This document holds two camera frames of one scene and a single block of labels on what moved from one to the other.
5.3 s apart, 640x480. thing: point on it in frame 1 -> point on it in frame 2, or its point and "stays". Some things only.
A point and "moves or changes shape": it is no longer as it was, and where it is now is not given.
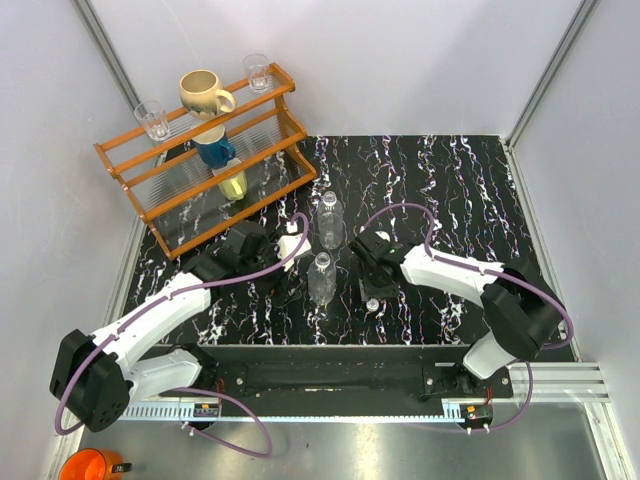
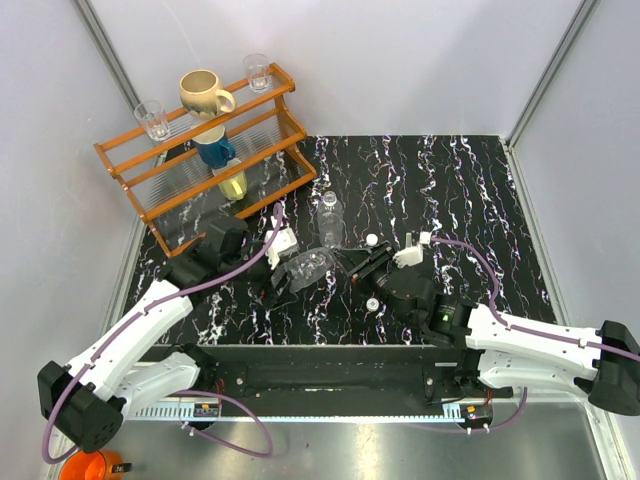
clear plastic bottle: (322, 279) moves or changes shape
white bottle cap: (372, 304) stays
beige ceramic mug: (200, 95) stays
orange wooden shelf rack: (188, 176) stays
